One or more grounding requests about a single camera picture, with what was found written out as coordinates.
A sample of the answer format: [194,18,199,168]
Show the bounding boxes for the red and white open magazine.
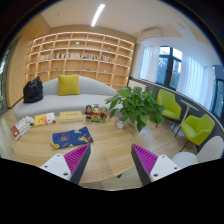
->
[10,116,34,140]

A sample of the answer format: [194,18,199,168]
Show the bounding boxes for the lime green chair far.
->
[157,89,182,122]

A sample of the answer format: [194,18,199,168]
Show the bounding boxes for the wooden wall bookshelf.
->
[26,32,135,90]

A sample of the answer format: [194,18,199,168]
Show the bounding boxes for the yellow cushion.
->
[58,74,80,96]

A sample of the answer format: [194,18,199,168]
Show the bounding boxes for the black framed window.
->
[156,46,182,90]

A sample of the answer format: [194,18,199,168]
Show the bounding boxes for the yellow flat box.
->
[59,111,84,122]

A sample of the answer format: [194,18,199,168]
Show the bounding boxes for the white chair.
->
[171,136,224,169]

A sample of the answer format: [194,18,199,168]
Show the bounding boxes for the grey curved sofa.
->
[14,76,117,121]

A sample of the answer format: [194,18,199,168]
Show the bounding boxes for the white sheer curtain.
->
[177,54,214,109]
[139,45,160,83]

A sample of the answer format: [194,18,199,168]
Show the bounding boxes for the white air conditioner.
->
[140,29,161,41]

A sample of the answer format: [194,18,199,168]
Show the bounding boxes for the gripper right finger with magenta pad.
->
[131,144,180,186]

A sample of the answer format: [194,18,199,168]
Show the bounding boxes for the colourful doll figurines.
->
[84,104,108,123]

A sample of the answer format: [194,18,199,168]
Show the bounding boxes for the small white plant pot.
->
[115,119,125,129]

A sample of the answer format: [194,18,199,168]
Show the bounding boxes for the small round side table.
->
[173,99,199,137]

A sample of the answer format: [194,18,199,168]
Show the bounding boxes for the white ceiling light strip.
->
[91,4,105,27]

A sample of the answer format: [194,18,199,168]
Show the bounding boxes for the white sheer curtain right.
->
[177,54,214,109]

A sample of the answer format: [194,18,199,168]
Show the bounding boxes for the yellow and white book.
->
[34,112,56,126]

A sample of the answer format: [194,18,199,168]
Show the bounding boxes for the lime green chair near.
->
[181,114,215,146]

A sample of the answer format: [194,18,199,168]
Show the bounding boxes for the white sheer curtain left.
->
[139,45,160,83]

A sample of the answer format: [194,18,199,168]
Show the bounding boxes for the black backpack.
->
[23,77,43,103]

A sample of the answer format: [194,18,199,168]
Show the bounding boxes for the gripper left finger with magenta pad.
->
[41,144,91,184]

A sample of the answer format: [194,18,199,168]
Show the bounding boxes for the green potted plant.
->
[106,86,164,132]

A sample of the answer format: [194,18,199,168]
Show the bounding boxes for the lime green chair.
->
[157,89,182,122]
[181,114,215,146]

